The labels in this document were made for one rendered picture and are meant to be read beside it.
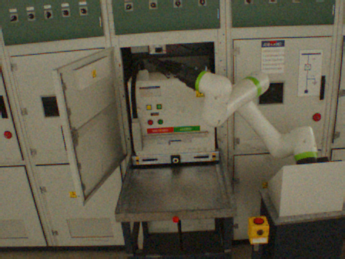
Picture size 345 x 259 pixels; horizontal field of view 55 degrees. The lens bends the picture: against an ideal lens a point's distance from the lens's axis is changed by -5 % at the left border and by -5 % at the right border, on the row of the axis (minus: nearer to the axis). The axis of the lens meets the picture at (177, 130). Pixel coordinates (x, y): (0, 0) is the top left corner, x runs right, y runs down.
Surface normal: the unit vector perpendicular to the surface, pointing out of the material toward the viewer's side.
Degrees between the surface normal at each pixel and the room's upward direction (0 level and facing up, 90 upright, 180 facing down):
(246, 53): 90
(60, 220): 90
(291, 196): 90
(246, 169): 90
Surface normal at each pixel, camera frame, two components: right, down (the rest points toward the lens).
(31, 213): 0.00, 0.39
